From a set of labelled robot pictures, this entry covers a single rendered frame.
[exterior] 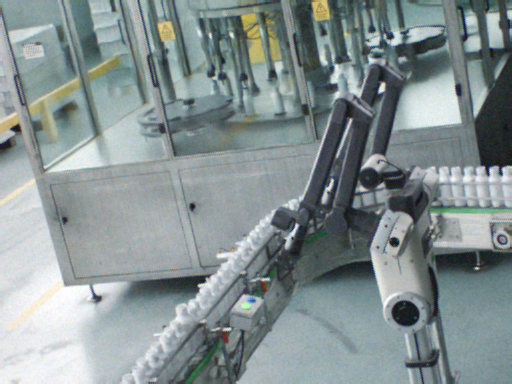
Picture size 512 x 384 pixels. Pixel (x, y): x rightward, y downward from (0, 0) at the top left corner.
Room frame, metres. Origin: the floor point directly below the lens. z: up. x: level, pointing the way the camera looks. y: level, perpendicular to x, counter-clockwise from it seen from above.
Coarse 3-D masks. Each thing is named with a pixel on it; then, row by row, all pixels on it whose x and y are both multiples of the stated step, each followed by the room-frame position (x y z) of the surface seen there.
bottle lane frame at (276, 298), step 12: (276, 276) 4.85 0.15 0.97; (276, 288) 4.83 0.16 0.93; (276, 300) 4.80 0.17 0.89; (288, 300) 4.93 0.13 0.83; (276, 312) 4.78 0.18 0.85; (228, 336) 4.30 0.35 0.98; (252, 336) 4.50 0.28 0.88; (264, 336) 4.61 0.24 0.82; (216, 348) 4.18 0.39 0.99; (228, 348) 4.28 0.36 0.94; (240, 348) 4.37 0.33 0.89; (252, 348) 4.48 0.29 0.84; (204, 360) 4.08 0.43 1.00; (204, 372) 4.05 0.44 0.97; (216, 372) 4.14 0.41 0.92
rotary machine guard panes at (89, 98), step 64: (0, 0) 7.81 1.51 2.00; (64, 0) 7.67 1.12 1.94; (128, 0) 7.53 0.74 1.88; (192, 0) 7.40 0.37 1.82; (256, 0) 7.27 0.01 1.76; (384, 0) 7.02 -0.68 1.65; (64, 64) 7.70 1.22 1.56; (128, 64) 7.56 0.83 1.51; (192, 64) 7.43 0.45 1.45; (256, 64) 7.30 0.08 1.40; (320, 64) 7.17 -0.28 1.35; (448, 64) 6.92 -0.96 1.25; (64, 128) 7.74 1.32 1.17; (128, 128) 7.60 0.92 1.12; (192, 128) 7.46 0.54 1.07; (256, 128) 7.32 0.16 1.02; (320, 128) 7.19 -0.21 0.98
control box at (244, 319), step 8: (248, 296) 4.30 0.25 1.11; (240, 304) 4.23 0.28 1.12; (248, 304) 4.24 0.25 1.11; (256, 304) 4.24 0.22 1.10; (232, 312) 4.18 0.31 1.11; (240, 312) 4.17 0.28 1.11; (248, 312) 4.17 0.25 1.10; (256, 312) 4.20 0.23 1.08; (232, 320) 4.19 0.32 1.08; (240, 320) 4.18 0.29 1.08; (248, 320) 4.17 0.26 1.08; (256, 320) 4.22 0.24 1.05; (240, 328) 4.18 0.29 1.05; (248, 328) 4.17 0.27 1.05; (240, 336) 4.25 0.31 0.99; (240, 344) 4.26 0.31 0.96; (232, 352) 4.28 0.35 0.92; (232, 360) 4.27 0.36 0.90; (240, 360) 4.22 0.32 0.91
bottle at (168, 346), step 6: (162, 336) 3.96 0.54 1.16; (168, 336) 3.96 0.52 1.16; (162, 342) 3.94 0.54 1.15; (168, 342) 3.94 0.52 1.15; (168, 348) 3.93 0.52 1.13; (174, 348) 3.94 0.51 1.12; (168, 354) 3.92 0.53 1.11; (174, 360) 3.93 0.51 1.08; (174, 366) 3.92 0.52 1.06; (180, 366) 3.94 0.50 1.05; (174, 372) 3.92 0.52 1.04; (180, 378) 3.93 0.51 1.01
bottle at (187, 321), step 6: (180, 306) 4.13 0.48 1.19; (180, 312) 4.10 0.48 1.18; (186, 312) 4.11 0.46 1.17; (180, 318) 4.10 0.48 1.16; (186, 318) 4.10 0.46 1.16; (192, 318) 4.11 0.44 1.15; (186, 324) 4.08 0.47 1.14; (192, 324) 4.10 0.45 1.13; (186, 330) 4.09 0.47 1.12; (192, 336) 4.10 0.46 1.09; (192, 342) 4.09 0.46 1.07; (192, 348) 4.09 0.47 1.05
